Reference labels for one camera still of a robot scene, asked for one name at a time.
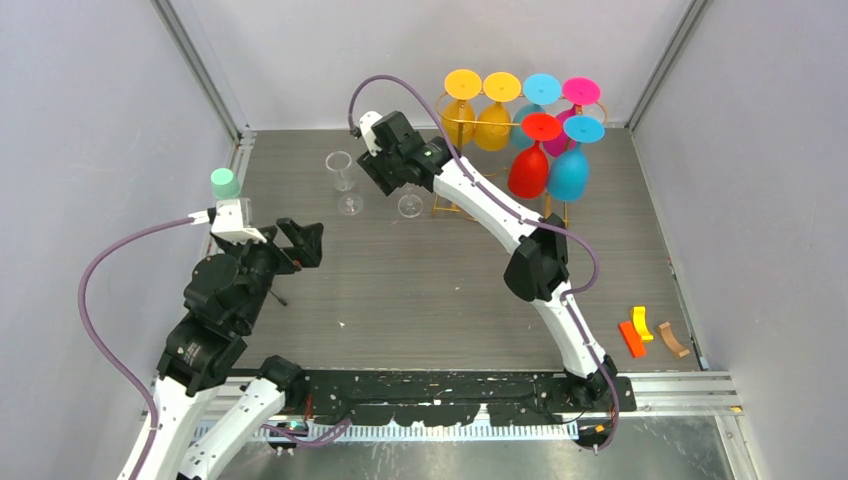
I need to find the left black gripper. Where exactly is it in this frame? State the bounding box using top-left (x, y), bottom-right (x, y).
top-left (224, 215), bottom-right (323, 328)

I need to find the clear wine glass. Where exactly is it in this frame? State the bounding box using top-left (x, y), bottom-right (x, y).
top-left (325, 151), bottom-right (364, 216)
top-left (397, 185), bottom-right (424, 219)

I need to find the red wine glass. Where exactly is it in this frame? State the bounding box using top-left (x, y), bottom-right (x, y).
top-left (507, 112), bottom-right (563, 199)

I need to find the blue wine glass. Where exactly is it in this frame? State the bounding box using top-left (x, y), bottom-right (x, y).
top-left (510, 73), bottom-right (561, 149)
top-left (547, 115), bottom-right (605, 203)

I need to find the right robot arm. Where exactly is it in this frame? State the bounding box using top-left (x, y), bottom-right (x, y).
top-left (348, 111), bottom-right (621, 417)

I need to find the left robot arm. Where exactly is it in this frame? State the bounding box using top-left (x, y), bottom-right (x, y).
top-left (120, 218), bottom-right (324, 479)

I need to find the left yellow wine glass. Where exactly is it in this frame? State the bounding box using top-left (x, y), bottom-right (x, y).
top-left (441, 69), bottom-right (482, 147)

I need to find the yellow wine glass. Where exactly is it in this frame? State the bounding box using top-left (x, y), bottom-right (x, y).
top-left (441, 69), bottom-right (482, 147)
top-left (474, 72), bottom-right (522, 152)

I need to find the right yellow wine glass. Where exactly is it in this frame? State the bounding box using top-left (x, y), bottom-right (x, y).
top-left (474, 72), bottom-right (522, 152)

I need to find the pink wine glass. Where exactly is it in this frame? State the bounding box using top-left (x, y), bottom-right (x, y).
top-left (543, 77), bottom-right (601, 157)

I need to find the black tripod stand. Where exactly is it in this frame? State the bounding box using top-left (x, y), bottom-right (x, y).
top-left (268, 286), bottom-right (288, 307)

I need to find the mint green cup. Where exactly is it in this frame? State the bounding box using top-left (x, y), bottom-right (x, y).
top-left (209, 168), bottom-right (242, 201)

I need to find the yellow curved block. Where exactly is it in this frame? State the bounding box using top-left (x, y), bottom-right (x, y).
top-left (630, 306), bottom-right (654, 343)

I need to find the orange block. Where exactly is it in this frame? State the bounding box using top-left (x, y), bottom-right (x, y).
top-left (618, 321), bottom-right (647, 358)

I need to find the tan wooden curved block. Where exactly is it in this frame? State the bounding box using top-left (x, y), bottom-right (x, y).
top-left (657, 322), bottom-right (691, 359)

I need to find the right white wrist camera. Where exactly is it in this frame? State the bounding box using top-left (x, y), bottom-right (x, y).
top-left (358, 111), bottom-right (383, 157)

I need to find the gold wire glass rack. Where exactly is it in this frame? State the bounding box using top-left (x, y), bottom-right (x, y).
top-left (431, 100), bottom-right (588, 222)

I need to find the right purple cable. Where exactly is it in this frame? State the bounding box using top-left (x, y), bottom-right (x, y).
top-left (347, 74), bottom-right (621, 455)

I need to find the purple cable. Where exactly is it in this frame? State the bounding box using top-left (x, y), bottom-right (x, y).
top-left (347, 74), bottom-right (621, 455)
top-left (78, 216), bottom-right (213, 480)

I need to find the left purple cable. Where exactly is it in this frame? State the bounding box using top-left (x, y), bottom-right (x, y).
top-left (78, 216), bottom-right (213, 480)

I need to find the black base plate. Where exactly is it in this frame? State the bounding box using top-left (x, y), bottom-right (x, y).
top-left (282, 370), bottom-right (636, 427)

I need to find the left aluminium frame post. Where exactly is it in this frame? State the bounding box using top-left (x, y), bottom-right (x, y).
top-left (151, 0), bottom-right (242, 144)

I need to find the aluminium frame post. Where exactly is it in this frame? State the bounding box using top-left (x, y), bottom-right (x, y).
top-left (625, 0), bottom-right (713, 133)
top-left (151, 0), bottom-right (242, 144)

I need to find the right aluminium frame post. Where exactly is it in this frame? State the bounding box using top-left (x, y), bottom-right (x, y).
top-left (625, 0), bottom-right (713, 133)

